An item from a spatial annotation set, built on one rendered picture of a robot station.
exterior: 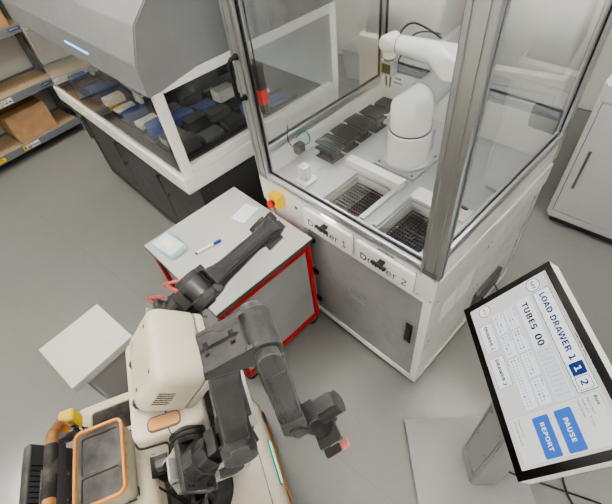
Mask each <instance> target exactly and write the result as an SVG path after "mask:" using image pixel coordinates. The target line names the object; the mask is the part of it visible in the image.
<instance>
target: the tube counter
mask: <svg viewBox="0 0 612 504"><path fill-rule="evenodd" d="M530 338H531V341H532V343H533V345H534V348H535V350H536V352H537V355H538V357H539V360H540V362H541V364H542V367H543V369H544V371H545V374H546V376H547V378H548V381H549V383H550V386H551V388H552V390H553V393H554V395H555V397H556V400H557V402H558V401H561V400H564V399H567V398H569V397H572V396H574V394H573V392H572V390H571V388H570V385H569V383H568V381H567V379H566V377H565V374H564V372H563V370H562V368H561V366H560V363H559V361H558V359H557V357H556V355H555V352H554V350H553V348H552V346H551V344H550V341H549V339H548V337H547V335H546V333H545V330H543V331H540V332H538V333H536V334H534V335H532V336H530Z"/></svg>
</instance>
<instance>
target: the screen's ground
mask: <svg viewBox="0 0 612 504"><path fill-rule="evenodd" d="M537 277H538V279H539V281H540V283H541V285H542V288H543V287H545V286H547V285H548V286H549V288H550V290H551V291H552V293H553V295H554V297H555V299H556V301H557V303H558V305H559V307H560V309H561V311H562V313H563V315H564V317H565V319H566V321H567V323H568V325H569V327H570V329H571V331H572V333H573V335H574V337H575V339H576V341H577V343H578V345H579V347H580V349H581V351H582V353H583V355H584V357H585V359H586V361H587V363H588V365H589V367H590V369H591V371H592V373H593V375H594V377H595V379H596V381H597V383H598V385H599V387H598V388H595V389H593V390H590V391H587V392H584V393H581V394H578V393H577V391H576V389H575V386H574V384H573V382H572V380H571V378H570V376H569V373H568V371H567V369H566V367H565V365H564V363H563V360H562V358H561V356H560V354H559V352H558V350H557V348H556V345H555V343H554V341H553V339H552V337H551V335H550V332H549V330H548V328H547V326H546V324H545V322H544V319H543V317H542V315H541V313H540V311H539V309H538V306H537V304H536V302H535V300H534V298H533V296H532V293H531V294H528V292H527V290H526V288H525V286H524V284H523V283H524V282H526V281H527V280H526V281H524V282H523V283H521V284H519V285H517V286H516V287H514V288H512V289H510V290H509V291H507V292H505V293H503V294H502V295H500V296H498V297H496V298H495V299H493V300H491V301H489V302H488V304H489V306H490V309H491V312H492V315H494V314H495V313H497V312H499V311H501V310H503V309H505V308H506V307H508V306H510V305H512V304H513V305H514V307H515V310H516V312H517V314H518V317H519V319H520V322H521V324H522V326H523V329H524V331H525V334H526V336H527V338H528V341H529V343H530V346H531V348H532V350H533V353H534V355H535V358H536V360H537V362H538V365H539V367H540V370H541V372H542V374H543V377H544V379H545V382H546V384H547V386H548V389H549V391H550V394H551V396H552V398H553V401H554V403H552V404H549V405H546V406H543V407H541V408H538V409H535V410H532V411H529V412H526V411H525V408H524V406H523V403H522V400H521V397H520V395H519V392H518V389H517V386H516V384H515V381H514V378H513V375H512V373H511V370H510V367H509V365H508V362H507V359H506V356H505V354H504V351H503V348H502V345H501V343H500V340H499V337H498V334H497V332H496V329H495V326H494V323H493V321H492V318H491V316H492V315H491V316H489V317H487V318H485V319H483V320H480V317H479V314H478V311H477V309H478V308H477V309H475V310H474V311H472V312H470V314H471V317H472V320H473V323H474V326H475V329H476V332H477V335H478V338H479V341H480V344H481V347H482V350H483V353H484V356H485V360H486V363H487V366H488V369H489V372H490V375H491V378H492V381H493V384H494V387H495V390H496V393H497V396H498V399H499V402H500V405H501V408H502V412H503V415H504V418H505V421H506V424H507V427H508V430H509V433H510V436H511V439H512V442H513V445H514V448H515V451H516V454H517V457H518V460H519V463H520V467H521V470H522V471H525V470H530V469H534V468H538V467H542V466H546V465H550V464H554V463H558V462H562V461H566V460H570V459H574V458H578V457H582V456H586V455H590V454H594V453H598V452H602V451H606V450H610V449H612V400H611V398H610V396H609V394H608V392H607V390H606V388H605V386H604V384H603V382H602V380H601V379H600V377H599V375H598V373H597V371H596V369H595V367H594V365H593V363H592V361H591V359H590V357H589V355H588V353H587V351H586V349H585V347H584V345H583V343H582V342H581V340H580V338H579V336H578V334H577V332H576V330H575V328H574V326H573V324H572V322H571V320H570V318H569V316H568V314H567V312H566V310H565V308H564V307H563V305H562V303H561V301H560V299H559V297H558V295H557V293H556V291H555V289H554V287H553V285H552V283H551V281H550V279H549V277H548V275H547V273H546V271H545V270H544V271H542V272H540V273H539V274H537ZM542 288H540V289H542ZM540 289H538V290H540ZM538 290H537V291H538ZM489 322H491V323H492V326H493V329H494V332H495V334H496V337H497V340H498V343H499V345H500V348H501V349H500V350H498V351H496V352H494V353H492V354H490V355H488V356H487V353H486V350H485V347H484V344H483V341H482V338H481V335H480V332H479V329H478V328H480V327H482V326H484V325H486V324H487V323H489ZM543 330H545V333H546V335H547V337H548V339H549V341H550V344H551V346H552V348H553V350H554V352H555V355H556V357H557V359H558V361H559V363H560V366H561V368H562V370H563V372H564V374H565V377H566V379H567V381H568V383H569V385H570V388H571V390H572V392H573V394H574V396H572V397H569V398H567V399H564V400H561V401H558V402H557V400H556V397H555V395H554V393H553V390H552V388H551V386H550V383H549V381H548V378H547V376H546V374H545V371H544V369H543V367H542V364H541V362H540V360H539V357H538V355H537V352H536V350H535V348H534V345H533V343H532V341H531V338H530V336H532V335H534V334H536V333H538V332H540V331H543ZM501 354H503V356H504V359H505V362H506V365H507V368H508V370H509V373H510V376H511V379H512V381H513V384H514V385H513V386H510V387H508V388H505V389H503V390H500V391H499V389H498V386H497V383H496V380H495V377H494V374H493V371H492V368H491V365H490V362H489V360H490V359H493V358H495V357H497V356H499V355H501ZM568 406H570V407H571V410H572V412H573V414H574V416H575V419H576V421H577V423H578V425H579V428H580V430H581V432H582V434H583V437H584V439H585V441H586V444H587V446H588V448H589V450H585V451H581V452H577V453H573V454H570V453H569V450H568V448H567V445H566V443H565V440H564V438H563V436H562V433H561V431H560V428H559V426H558V423H557V421H556V418H555V416H554V414H553V411H556V410H559V409H562V408H565V407H568ZM546 413H547V414H548V417H549V419H550V422H551V424H552V427H553V429H554V432H555V434H556V437H557V439H558V442H559V444H560V447H561V449H562V452H563V454H564V456H562V457H558V458H554V459H550V460H546V458H545V455H544V452H543V449H542V447H541V444H540V441H539V439H538V436H537V433H536V430H535V428H534V425H533V422H532V420H531V418H534V417H537V416H540V415H543V414H546Z"/></svg>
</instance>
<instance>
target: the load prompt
mask: <svg viewBox="0 0 612 504"><path fill-rule="evenodd" d="M532 296H533V298H534V300H535V302H536V304H537V306H538V309H539V311H540V313H541V315H542V317H543V319H544V322H545V324H546V326H547V328H548V330H549V332H550V335H551V337H552V339H553V341H554V343H555V345H556V348H557V350H558V352H559V354H560V356H561V358H562V360H563V363H564V365H565V367H566V369H567V371H568V373H569V376H570V378H571V380H572V382H573V384H574V386H575V389H576V391H577V393H578V394H581V393H584V392H587V391H590V390H593V389H595V388H598V387H599V385H598V383H597V381H596V379H595V377H594V375H593V373H592V371H591V369H590V367H589V365H588V363H587V361H586V359H585V357H584V355H583V353H582V351H581V349H580V347H579V345H578V343H577V341H576V339H575V337H574V335H573V333H572V331H571V329H570V327H569V325H568V323H567V321H566V319H565V317H564V315H563V313H562V311H561V309H560V307H559V305H558V303H557V301H556V299H555V297H554V295H553V293H552V291H551V290H550V288H549V286H548V285H547V286H545V287H543V288H542V289H540V290H538V291H536V292H534V293H532Z"/></svg>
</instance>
